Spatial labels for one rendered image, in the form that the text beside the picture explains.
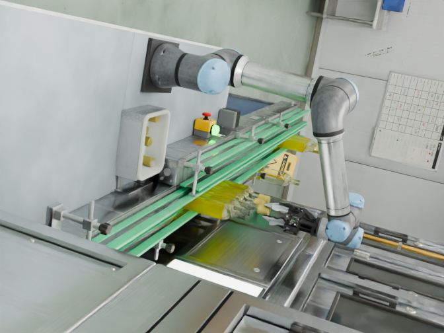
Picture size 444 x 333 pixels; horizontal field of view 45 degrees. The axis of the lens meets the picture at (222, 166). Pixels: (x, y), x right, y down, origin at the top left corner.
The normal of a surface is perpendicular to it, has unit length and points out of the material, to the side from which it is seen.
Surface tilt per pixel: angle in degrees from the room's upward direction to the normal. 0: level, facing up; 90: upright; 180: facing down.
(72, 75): 0
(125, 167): 90
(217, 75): 12
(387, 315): 90
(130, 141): 90
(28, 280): 90
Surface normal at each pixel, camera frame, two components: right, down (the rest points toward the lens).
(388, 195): -0.37, 0.21
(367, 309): 0.15, -0.95
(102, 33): 0.92, 0.24
